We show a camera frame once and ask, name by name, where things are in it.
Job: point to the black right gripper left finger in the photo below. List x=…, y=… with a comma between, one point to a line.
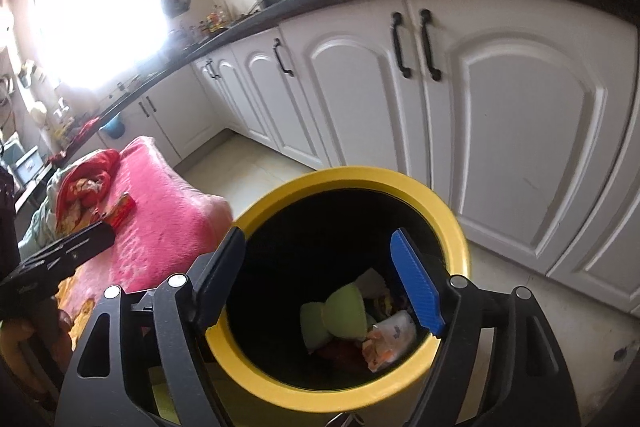
x=108, y=382

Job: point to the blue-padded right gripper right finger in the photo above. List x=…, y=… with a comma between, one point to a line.
x=498, y=362

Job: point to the person's right hand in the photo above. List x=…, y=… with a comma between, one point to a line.
x=14, y=332

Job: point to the pink cartoon fleece blanket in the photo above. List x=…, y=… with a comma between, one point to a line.
x=172, y=225

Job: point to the small wall fan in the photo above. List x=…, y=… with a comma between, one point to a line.
x=174, y=8

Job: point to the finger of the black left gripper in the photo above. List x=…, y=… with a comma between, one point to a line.
x=37, y=278

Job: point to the yellow rimmed black trash bin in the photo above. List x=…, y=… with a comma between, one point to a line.
x=304, y=240

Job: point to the red cylindrical wrapper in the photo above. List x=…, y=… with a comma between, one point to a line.
x=119, y=213

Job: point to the blue plastic basin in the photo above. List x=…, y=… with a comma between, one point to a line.
x=114, y=129

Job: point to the red folded cloth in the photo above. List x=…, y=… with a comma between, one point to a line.
x=84, y=187

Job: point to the white lower cabinets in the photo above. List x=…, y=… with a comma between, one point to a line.
x=522, y=115

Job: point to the white wrapper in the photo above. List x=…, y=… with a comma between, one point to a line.
x=388, y=341

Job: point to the light blue cloth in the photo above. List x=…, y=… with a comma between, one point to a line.
x=41, y=231

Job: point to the yellow brown snack box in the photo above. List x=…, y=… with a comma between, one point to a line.
x=379, y=301

